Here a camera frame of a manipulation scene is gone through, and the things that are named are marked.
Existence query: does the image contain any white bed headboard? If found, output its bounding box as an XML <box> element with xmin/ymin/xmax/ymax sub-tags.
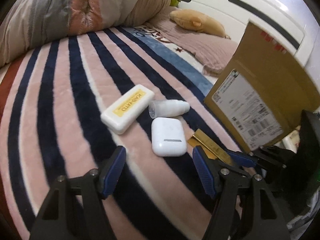
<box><xmin>178</xmin><ymin>0</ymin><xmax>313</xmax><ymax>66</ymax></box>

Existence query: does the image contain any white case yellow label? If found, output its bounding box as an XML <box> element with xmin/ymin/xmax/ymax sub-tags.
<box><xmin>100</xmin><ymin>85</ymin><xmax>155</xmax><ymax>135</ymax></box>

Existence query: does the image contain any rolled pink grey duvet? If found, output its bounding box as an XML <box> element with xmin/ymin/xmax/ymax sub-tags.
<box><xmin>1</xmin><ymin>0</ymin><xmax>171</xmax><ymax>66</ymax></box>

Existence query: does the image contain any tan plush toy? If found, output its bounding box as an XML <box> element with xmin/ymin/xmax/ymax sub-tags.
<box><xmin>169</xmin><ymin>9</ymin><xmax>229</xmax><ymax>38</ymax></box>

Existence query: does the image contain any small white dropper bottle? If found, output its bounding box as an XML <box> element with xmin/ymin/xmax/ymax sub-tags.
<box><xmin>149</xmin><ymin>100</ymin><xmax>190</xmax><ymax>119</ymax></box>

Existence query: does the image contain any pink ribbed pillow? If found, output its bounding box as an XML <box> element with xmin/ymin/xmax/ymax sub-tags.
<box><xmin>145</xmin><ymin>7</ymin><xmax>238</xmax><ymax>77</ymax></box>

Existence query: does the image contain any white earbuds case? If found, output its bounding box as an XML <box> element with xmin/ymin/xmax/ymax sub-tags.
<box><xmin>151</xmin><ymin>118</ymin><xmax>187</xmax><ymax>157</ymax></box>

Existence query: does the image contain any gold rectangular bar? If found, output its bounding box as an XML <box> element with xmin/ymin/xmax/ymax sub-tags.
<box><xmin>187</xmin><ymin>129</ymin><xmax>234</xmax><ymax>166</ymax></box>

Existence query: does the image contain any green plush toy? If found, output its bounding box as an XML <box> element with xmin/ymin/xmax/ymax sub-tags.
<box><xmin>170</xmin><ymin>0</ymin><xmax>181</xmax><ymax>7</ymax></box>

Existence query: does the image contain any brown cardboard box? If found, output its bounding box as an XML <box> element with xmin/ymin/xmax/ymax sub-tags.
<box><xmin>204</xmin><ymin>22</ymin><xmax>319</xmax><ymax>153</ymax></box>

